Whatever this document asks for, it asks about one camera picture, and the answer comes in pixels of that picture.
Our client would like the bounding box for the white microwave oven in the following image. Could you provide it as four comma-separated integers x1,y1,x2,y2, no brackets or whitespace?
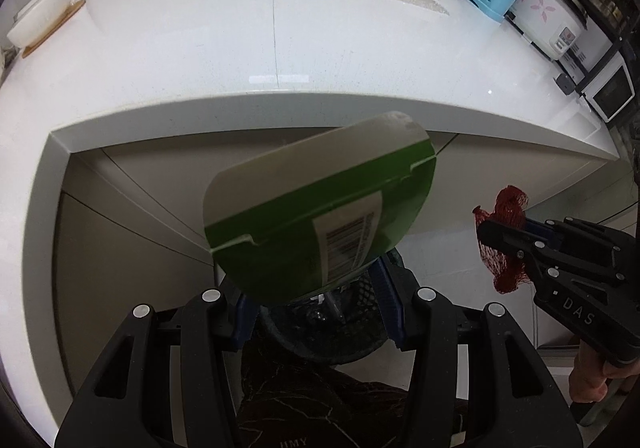
582,50,636,123

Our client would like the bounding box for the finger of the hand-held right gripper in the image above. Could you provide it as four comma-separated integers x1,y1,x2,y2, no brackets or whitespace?
475,219,557,286
522,217,617,253

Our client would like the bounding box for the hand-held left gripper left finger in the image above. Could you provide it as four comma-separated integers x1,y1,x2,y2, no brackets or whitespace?
54,278,258,448

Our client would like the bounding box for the white base cabinet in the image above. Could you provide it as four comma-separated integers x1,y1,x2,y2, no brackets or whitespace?
50,133,621,364

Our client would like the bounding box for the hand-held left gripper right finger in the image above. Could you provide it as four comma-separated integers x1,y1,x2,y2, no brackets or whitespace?
372,255,588,448

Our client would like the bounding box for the person's right hand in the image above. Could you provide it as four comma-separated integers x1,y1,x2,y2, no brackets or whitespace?
569,353,609,404

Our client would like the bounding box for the wooden cutting board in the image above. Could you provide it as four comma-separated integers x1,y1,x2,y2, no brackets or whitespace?
22,0,87,59

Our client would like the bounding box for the black mesh trash bin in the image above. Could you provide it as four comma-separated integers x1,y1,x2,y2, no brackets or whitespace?
255,248,416,369

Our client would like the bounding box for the dark patterned cloth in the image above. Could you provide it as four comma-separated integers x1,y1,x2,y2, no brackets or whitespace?
235,323,471,448

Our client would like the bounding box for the white flower print rice cooker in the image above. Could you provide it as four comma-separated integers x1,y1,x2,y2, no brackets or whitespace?
505,0,587,61

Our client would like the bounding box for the red mesh bag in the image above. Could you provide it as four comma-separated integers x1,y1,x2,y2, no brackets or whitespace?
472,185,538,295

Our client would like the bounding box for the green and white carton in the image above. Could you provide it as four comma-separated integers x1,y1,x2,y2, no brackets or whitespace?
202,111,438,303

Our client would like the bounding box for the black metal shelf rack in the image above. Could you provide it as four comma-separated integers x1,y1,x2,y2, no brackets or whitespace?
560,0,640,129

